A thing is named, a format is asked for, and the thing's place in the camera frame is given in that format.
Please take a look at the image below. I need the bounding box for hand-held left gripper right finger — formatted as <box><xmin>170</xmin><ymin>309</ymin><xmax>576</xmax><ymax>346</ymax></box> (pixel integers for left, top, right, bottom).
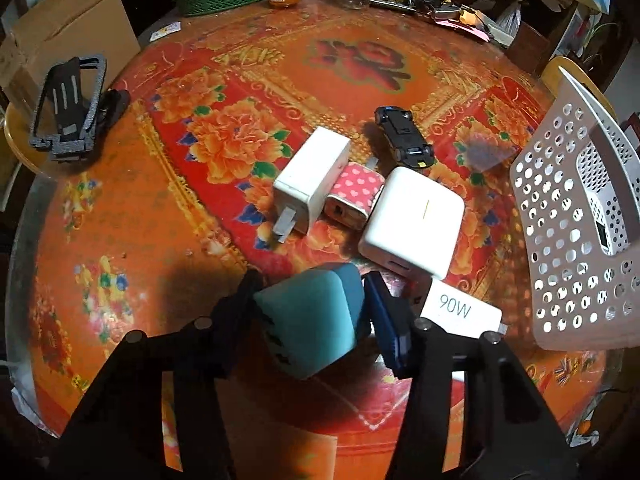
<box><xmin>362</xmin><ymin>270</ymin><xmax>581</xmax><ymax>480</ymax></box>

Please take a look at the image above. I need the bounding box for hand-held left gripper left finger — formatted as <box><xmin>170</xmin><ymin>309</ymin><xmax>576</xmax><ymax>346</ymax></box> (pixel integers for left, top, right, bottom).
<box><xmin>50</xmin><ymin>267</ymin><xmax>266</xmax><ymax>480</ymax></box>

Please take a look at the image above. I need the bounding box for teal charger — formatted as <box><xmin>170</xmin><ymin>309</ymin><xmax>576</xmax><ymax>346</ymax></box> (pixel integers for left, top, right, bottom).
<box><xmin>252</xmin><ymin>262</ymin><xmax>373</xmax><ymax>381</ymax></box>

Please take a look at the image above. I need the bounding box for square white charger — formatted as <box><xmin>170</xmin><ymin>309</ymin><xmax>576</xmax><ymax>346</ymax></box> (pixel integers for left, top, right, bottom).
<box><xmin>357</xmin><ymin>166</ymin><xmax>466</xmax><ymax>281</ymax></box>

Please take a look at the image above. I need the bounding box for pink heart-print charger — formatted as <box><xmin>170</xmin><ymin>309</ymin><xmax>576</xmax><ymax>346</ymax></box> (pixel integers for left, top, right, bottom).
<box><xmin>324</xmin><ymin>159</ymin><xmax>385</xmax><ymax>233</ymax></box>

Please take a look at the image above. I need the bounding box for tall white charger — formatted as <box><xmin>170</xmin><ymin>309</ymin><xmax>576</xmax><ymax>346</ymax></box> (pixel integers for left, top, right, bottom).
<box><xmin>271</xmin><ymin>126</ymin><xmax>352</xmax><ymax>244</ymax></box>

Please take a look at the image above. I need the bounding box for black toy car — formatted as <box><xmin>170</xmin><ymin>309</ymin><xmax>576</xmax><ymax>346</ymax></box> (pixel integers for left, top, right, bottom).
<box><xmin>374</xmin><ymin>106</ymin><xmax>435</xmax><ymax>167</ymax></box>

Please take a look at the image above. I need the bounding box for white perforated plastic basket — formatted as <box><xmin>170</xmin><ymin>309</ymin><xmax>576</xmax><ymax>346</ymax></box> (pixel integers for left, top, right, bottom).
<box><xmin>509</xmin><ymin>66</ymin><xmax>640</xmax><ymax>352</ymax></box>

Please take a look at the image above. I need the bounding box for red floral tablecloth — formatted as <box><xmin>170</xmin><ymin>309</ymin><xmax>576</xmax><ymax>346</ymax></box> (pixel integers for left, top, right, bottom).
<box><xmin>30</xmin><ymin>0</ymin><xmax>608</xmax><ymax>480</ymax></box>

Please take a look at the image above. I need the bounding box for black phone stand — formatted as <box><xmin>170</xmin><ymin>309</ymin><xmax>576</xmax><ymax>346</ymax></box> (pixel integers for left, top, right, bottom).
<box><xmin>29</xmin><ymin>52</ymin><xmax>132</xmax><ymax>163</ymax></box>

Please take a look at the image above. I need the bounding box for plain wooden chair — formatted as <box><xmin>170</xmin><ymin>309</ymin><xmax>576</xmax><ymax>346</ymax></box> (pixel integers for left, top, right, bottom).
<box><xmin>2</xmin><ymin>102</ymin><xmax>51</xmax><ymax>176</ymax></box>

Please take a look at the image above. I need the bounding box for small paper card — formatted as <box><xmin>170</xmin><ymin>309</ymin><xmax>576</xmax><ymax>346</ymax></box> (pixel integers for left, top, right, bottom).
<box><xmin>150</xmin><ymin>21</ymin><xmax>183</xmax><ymax>41</ymax></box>

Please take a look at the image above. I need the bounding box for wooden chair with cutout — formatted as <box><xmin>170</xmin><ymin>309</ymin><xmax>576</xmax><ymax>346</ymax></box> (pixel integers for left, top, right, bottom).
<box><xmin>542</xmin><ymin>56</ymin><xmax>618</xmax><ymax>116</ymax></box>

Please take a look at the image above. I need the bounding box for pink paper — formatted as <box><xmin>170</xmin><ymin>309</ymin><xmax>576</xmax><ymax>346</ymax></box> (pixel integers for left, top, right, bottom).
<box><xmin>435</xmin><ymin>15</ymin><xmax>493</xmax><ymax>43</ymax></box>

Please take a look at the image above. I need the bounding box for white plastic bag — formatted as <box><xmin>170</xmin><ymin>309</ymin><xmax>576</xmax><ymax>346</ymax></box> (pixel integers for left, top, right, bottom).
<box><xmin>495</xmin><ymin>2</ymin><xmax>521</xmax><ymax>36</ymax></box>

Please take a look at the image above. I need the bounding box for large cardboard box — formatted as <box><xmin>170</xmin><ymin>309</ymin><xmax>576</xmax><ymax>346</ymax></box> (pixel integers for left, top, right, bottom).
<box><xmin>0</xmin><ymin>0</ymin><xmax>142</xmax><ymax>106</ymax></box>

